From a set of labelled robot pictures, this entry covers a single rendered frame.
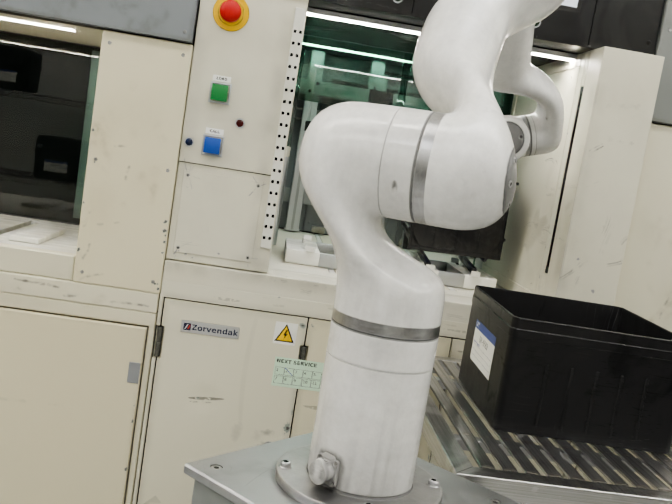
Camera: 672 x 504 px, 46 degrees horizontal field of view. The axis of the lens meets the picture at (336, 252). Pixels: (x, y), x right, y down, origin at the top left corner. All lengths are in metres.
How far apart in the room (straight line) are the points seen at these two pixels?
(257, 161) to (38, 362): 0.58
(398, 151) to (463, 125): 0.07
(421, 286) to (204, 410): 0.88
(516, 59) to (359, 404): 0.72
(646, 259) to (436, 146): 0.98
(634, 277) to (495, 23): 0.85
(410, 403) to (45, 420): 0.99
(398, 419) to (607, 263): 0.87
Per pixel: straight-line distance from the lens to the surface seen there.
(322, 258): 1.76
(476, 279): 1.82
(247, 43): 1.56
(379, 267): 0.82
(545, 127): 1.50
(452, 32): 0.96
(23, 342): 1.67
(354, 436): 0.86
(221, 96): 1.54
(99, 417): 1.67
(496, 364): 1.24
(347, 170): 0.83
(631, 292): 1.73
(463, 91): 0.88
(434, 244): 1.80
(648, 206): 1.72
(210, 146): 1.54
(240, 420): 1.64
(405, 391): 0.85
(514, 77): 1.39
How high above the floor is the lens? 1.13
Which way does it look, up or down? 7 degrees down
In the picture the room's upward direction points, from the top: 9 degrees clockwise
